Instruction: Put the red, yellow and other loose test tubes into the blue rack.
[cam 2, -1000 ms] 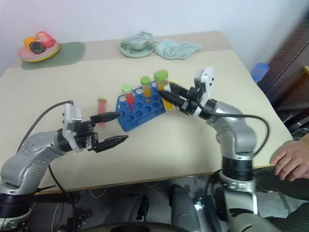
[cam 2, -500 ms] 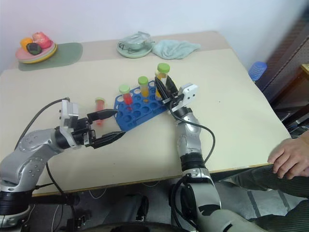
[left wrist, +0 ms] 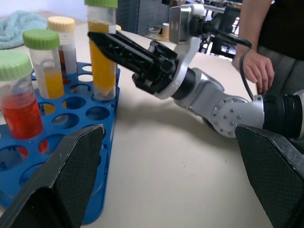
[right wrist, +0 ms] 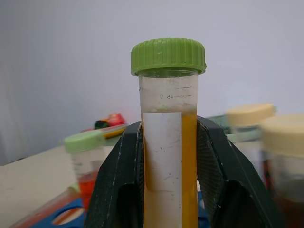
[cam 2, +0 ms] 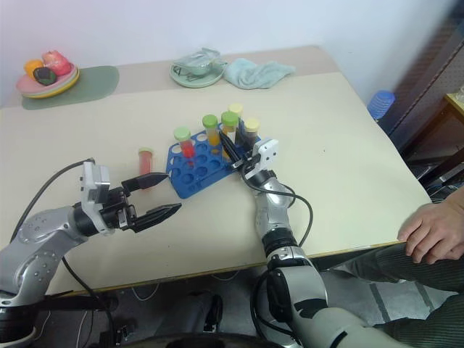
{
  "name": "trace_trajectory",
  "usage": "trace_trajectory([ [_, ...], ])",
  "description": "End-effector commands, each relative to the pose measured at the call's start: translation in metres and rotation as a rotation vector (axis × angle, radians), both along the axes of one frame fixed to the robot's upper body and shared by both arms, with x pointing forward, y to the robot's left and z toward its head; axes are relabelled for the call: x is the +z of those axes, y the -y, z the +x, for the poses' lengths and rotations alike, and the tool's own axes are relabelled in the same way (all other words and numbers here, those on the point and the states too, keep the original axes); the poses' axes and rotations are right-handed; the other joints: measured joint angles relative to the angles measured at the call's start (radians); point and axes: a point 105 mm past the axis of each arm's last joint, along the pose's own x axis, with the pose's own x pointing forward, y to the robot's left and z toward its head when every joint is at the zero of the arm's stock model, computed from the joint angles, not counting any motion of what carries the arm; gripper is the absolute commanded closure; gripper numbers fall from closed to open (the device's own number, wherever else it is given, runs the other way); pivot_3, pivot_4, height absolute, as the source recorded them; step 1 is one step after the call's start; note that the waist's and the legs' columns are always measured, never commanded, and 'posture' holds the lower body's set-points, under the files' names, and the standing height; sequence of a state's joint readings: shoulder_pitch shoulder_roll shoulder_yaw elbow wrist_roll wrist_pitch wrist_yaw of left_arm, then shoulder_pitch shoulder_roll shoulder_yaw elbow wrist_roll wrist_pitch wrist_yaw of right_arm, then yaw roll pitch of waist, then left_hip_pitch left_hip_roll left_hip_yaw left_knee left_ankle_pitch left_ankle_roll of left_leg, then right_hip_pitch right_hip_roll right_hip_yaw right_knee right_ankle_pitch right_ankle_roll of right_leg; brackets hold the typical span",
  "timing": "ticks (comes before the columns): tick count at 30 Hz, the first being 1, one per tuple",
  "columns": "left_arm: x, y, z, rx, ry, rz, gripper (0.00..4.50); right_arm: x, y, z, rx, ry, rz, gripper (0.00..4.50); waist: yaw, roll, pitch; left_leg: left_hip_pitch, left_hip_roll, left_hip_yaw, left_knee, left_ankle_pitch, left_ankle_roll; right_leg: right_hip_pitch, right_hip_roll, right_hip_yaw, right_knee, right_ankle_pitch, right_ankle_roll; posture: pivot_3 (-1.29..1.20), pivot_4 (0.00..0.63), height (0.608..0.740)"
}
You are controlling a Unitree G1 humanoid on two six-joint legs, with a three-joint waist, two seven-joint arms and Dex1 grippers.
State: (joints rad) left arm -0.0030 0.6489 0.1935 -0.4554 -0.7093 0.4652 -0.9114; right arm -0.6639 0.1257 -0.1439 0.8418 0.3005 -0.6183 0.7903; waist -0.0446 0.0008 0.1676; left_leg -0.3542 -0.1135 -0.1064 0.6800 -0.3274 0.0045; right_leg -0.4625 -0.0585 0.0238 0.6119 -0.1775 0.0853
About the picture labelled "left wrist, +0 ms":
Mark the green-capped red liquid tube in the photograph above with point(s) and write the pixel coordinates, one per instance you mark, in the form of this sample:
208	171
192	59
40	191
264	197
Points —
21	107

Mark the person's bare hand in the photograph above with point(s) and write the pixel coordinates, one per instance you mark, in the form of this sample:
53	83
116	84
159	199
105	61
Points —
260	67

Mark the teal towel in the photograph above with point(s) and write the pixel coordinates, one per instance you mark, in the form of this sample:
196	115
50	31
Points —
21	28

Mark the blue test tube rack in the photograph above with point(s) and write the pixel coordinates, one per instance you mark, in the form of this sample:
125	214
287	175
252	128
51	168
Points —
78	109

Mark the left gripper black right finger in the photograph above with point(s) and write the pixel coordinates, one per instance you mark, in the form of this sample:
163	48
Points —
273	175

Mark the person in dark shirt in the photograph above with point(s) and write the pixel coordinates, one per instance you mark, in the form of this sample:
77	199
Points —
285	35

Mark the tall green-capped yellow liquid tube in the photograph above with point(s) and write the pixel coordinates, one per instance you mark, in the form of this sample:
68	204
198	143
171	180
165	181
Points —
103	69

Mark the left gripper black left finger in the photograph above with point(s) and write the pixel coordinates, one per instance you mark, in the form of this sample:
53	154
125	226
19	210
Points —
59	180

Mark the dark plastic crate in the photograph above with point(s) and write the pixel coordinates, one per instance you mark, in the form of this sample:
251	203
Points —
142	14

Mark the yellow-capped red liquid tube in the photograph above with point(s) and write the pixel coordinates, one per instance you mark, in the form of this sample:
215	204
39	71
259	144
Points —
67	47

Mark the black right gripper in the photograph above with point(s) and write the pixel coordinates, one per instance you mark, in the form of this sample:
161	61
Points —
159	71

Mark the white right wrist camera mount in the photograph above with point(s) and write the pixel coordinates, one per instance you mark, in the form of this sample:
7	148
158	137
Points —
183	26

